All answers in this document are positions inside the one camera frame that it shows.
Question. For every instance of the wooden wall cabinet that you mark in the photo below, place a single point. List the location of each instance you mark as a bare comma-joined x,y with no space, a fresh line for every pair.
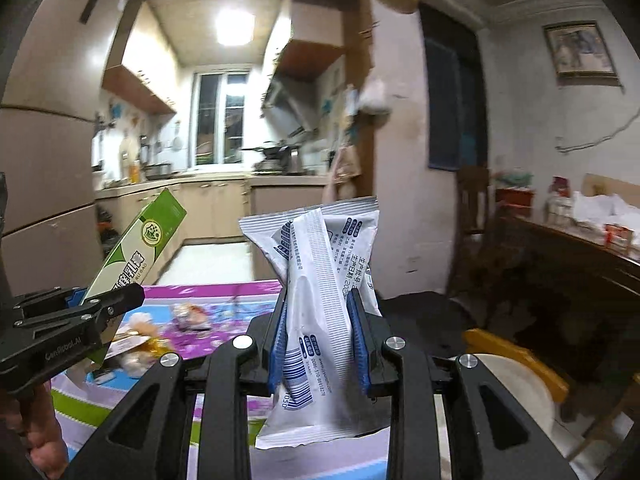
320,45
145,65

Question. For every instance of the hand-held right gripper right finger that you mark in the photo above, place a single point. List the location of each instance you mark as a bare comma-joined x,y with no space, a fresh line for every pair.
359,350

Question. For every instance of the white snack wrapper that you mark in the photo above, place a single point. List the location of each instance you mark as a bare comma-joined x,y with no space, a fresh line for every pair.
320,280

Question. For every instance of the kitchen window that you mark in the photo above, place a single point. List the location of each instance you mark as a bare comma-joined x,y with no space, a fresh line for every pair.
220,120

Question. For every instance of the orange bottle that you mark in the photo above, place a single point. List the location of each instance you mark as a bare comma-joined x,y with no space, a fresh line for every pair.
135,171

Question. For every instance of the metal range hood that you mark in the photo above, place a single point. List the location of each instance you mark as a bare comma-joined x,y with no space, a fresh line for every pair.
287,105

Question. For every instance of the gold cigarette pack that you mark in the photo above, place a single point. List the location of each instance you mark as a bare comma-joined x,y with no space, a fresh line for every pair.
142,346

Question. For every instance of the green and white carton box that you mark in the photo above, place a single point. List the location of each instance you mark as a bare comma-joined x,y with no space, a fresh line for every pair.
145,245

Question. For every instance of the dark wooden chair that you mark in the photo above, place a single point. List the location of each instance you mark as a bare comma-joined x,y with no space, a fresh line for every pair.
472,195

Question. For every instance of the dark wooden sideboard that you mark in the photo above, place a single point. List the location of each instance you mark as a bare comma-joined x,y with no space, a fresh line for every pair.
560,280

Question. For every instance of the white plastic basin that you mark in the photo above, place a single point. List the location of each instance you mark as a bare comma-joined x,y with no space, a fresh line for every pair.
515,400

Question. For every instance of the white plastic bags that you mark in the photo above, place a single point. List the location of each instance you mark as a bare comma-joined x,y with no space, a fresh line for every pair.
595,215

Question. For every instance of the beige refrigerator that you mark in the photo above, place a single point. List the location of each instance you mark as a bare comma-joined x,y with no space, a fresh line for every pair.
45,160

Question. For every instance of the white hanging plastic bag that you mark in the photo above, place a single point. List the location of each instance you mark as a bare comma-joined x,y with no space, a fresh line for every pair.
375,96

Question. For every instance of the dark door curtain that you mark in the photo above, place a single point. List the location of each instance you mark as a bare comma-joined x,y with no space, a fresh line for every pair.
450,90

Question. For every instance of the beige food scrap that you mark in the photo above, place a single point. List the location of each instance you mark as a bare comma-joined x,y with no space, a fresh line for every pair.
134,364
144,322

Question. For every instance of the metal pot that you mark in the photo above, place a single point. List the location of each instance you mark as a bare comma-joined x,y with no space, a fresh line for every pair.
159,170

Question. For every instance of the person's left hand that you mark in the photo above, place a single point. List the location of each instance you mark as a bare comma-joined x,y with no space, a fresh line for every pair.
45,425

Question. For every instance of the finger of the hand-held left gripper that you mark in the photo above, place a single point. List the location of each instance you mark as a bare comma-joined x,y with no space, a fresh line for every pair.
45,299
112,305

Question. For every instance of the beige hanging bag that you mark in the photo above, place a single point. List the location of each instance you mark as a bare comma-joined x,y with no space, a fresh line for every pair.
345,170

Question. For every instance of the beige kitchen counter cabinets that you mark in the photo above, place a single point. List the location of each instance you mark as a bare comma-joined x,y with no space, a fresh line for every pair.
215,205

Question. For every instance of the floral plastic tablecloth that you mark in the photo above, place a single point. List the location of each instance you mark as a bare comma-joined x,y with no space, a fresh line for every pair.
220,305

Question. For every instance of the black wok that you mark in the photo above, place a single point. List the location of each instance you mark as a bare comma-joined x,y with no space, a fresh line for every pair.
272,152

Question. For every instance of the yellow wooden chair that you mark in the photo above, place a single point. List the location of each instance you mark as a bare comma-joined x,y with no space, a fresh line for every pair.
520,355

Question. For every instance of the red basket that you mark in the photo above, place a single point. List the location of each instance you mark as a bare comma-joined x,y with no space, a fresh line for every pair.
512,192

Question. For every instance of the square ceiling light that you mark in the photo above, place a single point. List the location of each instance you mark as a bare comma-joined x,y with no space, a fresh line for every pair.
235,26

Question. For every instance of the framed picture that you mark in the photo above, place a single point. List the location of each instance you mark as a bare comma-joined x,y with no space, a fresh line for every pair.
580,52

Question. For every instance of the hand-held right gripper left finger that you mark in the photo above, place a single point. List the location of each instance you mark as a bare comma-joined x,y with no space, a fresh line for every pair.
277,355

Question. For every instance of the cardboard sheet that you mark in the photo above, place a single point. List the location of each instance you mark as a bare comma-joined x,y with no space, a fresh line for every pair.
607,182

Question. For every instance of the silver snack wrapper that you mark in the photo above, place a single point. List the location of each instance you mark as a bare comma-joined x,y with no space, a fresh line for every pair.
191,316

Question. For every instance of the red and white box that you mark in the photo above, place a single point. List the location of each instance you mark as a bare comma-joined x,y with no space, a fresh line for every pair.
617,240

